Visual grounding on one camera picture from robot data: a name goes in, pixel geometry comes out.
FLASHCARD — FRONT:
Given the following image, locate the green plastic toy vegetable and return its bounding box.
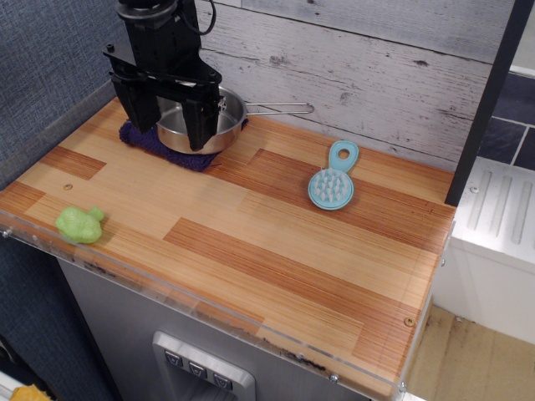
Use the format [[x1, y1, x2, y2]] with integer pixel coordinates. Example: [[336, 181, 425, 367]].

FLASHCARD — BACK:
[[55, 206, 104, 244]]

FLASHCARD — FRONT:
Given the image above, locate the black cable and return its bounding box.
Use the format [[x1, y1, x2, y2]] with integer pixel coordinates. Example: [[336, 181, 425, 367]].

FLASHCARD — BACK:
[[183, 0, 217, 36]]

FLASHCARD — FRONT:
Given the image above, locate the silver pot with wire handle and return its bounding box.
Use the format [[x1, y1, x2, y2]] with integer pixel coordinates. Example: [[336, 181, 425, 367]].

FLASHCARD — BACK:
[[157, 87, 314, 155]]

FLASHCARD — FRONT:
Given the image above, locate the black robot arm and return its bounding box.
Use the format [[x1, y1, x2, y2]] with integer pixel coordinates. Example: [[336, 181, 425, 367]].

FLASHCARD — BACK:
[[104, 1, 222, 151]]

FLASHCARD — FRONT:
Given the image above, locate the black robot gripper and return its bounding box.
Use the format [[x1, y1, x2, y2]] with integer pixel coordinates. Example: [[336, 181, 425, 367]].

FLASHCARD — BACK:
[[103, 11, 222, 151]]

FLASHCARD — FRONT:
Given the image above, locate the light blue scrubbing brush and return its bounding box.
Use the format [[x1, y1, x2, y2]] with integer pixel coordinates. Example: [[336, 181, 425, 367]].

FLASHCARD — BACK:
[[308, 140, 359, 211]]

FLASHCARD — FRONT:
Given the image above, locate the purple folded towel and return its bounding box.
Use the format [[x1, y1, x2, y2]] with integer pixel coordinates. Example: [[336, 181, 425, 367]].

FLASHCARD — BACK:
[[119, 117, 250, 175]]

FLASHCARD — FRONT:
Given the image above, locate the white ridged appliance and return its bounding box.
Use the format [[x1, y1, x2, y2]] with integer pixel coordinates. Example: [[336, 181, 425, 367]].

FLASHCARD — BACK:
[[431, 158, 534, 343]]

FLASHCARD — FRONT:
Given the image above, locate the yellow toy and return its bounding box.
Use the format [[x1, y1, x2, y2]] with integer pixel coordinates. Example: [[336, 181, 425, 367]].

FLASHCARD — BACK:
[[9, 385, 52, 401]]

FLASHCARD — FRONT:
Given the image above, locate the grey cabinet with button panel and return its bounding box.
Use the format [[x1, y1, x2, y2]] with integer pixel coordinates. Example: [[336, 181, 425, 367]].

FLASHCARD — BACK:
[[59, 261, 363, 400]]

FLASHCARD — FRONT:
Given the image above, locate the black vertical post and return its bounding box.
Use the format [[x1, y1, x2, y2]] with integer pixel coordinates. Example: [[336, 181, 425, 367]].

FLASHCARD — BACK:
[[445, 0, 534, 206]]

